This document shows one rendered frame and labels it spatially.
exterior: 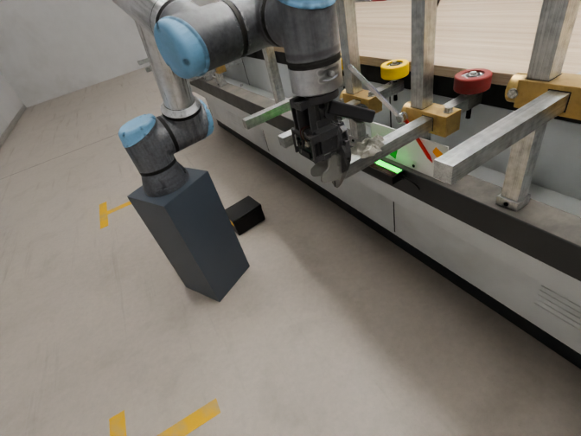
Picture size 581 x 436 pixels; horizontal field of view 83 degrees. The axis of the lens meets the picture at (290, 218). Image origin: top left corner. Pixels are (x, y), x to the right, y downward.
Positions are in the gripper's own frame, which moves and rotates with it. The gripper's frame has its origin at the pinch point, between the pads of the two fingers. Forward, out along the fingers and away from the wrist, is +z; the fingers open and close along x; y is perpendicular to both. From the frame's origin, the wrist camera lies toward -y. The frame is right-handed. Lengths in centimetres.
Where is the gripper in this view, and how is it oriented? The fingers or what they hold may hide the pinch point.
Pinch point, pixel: (339, 180)
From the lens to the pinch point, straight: 72.1
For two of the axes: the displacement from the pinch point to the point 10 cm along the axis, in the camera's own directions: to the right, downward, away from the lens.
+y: -8.4, 4.5, -3.0
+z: 1.9, 7.7, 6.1
